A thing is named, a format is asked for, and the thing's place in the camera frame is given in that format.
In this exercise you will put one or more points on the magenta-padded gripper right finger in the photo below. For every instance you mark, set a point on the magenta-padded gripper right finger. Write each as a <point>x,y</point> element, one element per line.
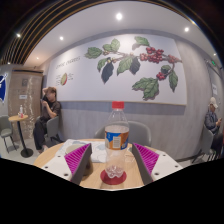
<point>148,160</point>

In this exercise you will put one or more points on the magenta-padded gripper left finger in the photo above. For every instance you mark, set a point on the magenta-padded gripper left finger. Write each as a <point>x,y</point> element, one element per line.
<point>75,160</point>

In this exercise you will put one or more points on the clear red-capped water bottle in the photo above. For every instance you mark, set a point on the clear red-capped water bottle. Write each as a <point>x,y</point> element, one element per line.
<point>116,136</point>

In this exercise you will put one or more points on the grey shell chair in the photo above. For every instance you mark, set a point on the grey shell chair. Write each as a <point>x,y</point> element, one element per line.
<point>206,136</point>
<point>5,126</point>
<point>140,133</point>
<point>53,128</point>

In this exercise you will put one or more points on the flat round red coaster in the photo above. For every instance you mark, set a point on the flat round red coaster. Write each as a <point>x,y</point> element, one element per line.
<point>104,180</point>

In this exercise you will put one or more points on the person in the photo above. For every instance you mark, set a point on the person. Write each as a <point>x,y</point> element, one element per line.
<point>50,113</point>
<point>210,120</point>

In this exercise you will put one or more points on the small round side table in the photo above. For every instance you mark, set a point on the small round side table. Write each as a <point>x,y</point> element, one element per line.
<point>18,118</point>

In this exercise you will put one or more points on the small clear bottle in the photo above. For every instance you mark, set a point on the small clear bottle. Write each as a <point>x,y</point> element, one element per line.
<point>21,111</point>

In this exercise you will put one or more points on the brown wooden door panel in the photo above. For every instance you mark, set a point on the brown wooden door panel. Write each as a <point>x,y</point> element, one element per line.
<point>30,96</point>

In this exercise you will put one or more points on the round ceiling lights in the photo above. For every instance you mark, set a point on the round ceiling lights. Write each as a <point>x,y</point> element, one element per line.
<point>119,16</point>

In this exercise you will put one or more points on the coffee plant wall mural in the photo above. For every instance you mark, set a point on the coffee plant wall mural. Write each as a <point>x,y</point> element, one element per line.
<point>86,83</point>

